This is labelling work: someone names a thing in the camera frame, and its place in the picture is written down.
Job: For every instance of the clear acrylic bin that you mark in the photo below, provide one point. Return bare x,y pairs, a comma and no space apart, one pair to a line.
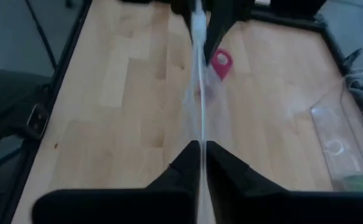
333,130

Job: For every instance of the pink slider tag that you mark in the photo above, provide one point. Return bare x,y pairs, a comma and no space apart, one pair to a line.
223,72

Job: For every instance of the black box silver trim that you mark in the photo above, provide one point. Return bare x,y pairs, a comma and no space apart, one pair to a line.
38,121

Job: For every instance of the clear plastic bag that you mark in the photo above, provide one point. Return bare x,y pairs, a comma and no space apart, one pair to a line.
201,93

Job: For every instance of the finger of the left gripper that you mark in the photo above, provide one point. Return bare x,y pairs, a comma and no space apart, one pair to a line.
184,7
224,15

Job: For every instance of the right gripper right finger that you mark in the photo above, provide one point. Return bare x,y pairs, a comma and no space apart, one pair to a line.
231,177

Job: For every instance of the green labelled packet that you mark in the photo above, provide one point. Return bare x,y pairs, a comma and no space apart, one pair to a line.
361,183

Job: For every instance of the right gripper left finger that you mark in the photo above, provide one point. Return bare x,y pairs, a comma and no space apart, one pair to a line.
184,174

